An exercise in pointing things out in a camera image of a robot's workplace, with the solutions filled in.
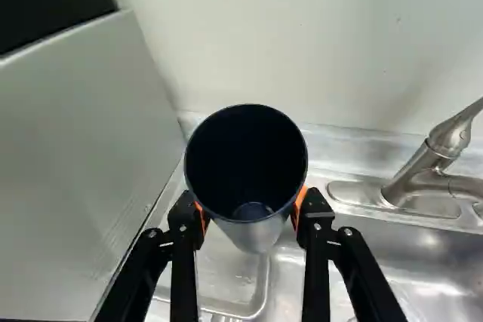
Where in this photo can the brushed steel tap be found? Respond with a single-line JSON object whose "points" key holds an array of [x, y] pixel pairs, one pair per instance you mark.
{"points": [[434, 171]]}

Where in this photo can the white cabinet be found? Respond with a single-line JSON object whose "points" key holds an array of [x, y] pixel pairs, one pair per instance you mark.
{"points": [[75, 156]]}

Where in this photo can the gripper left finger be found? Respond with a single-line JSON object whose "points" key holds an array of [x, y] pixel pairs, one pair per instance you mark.
{"points": [[181, 246]]}

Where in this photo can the dark blue cup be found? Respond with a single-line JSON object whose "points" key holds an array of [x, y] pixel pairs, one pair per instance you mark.
{"points": [[245, 163]]}

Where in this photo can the stainless steel sink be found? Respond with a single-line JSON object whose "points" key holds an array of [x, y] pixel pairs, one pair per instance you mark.
{"points": [[339, 261]]}

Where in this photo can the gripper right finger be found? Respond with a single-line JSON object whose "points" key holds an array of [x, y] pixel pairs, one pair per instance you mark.
{"points": [[320, 246]]}

